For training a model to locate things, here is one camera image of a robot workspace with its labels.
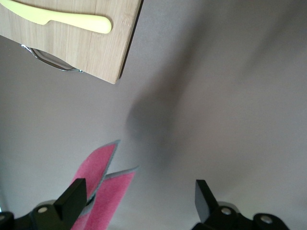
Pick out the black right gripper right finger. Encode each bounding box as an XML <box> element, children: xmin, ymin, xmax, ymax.
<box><xmin>193</xmin><ymin>179</ymin><xmax>288</xmax><ymax>230</ymax></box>

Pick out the wooden cutting board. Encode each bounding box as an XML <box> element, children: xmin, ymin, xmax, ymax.
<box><xmin>0</xmin><ymin>0</ymin><xmax>145</xmax><ymax>85</ymax></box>

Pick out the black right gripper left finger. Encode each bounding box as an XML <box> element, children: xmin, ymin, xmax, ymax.
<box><xmin>14</xmin><ymin>178</ymin><xmax>87</xmax><ymax>230</ymax></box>

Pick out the pink cloth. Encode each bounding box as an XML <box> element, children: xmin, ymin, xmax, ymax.
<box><xmin>70</xmin><ymin>139</ymin><xmax>140</xmax><ymax>230</ymax></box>

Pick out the yellow plastic knife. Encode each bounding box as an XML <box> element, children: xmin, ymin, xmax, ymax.
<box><xmin>0</xmin><ymin>0</ymin><xmax>113</xmax><ymax>35</ymax></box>

